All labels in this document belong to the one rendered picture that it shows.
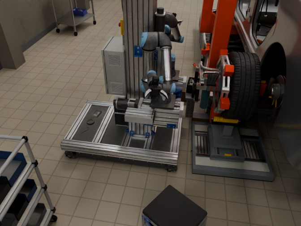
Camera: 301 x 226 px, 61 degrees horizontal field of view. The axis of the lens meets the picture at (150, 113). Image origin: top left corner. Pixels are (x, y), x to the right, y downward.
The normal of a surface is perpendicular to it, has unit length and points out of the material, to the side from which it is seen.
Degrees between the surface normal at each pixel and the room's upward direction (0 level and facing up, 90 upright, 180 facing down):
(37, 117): 0
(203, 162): 0
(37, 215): 0
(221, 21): 90
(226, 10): 90
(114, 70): 90
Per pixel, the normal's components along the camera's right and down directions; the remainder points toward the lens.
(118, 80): -0.16, 0.61
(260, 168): 0.01, -0.79
